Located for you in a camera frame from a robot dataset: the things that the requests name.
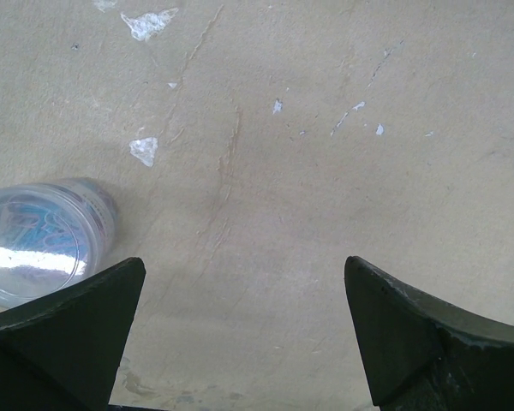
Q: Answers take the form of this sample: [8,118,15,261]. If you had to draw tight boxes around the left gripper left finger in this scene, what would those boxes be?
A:
[0,258,146,410]

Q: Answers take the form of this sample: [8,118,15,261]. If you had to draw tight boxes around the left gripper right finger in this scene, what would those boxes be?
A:
[344,256,514,410]

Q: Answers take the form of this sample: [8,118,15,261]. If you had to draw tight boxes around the clear jar of paper clips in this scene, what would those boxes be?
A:
[0,178,117,308]

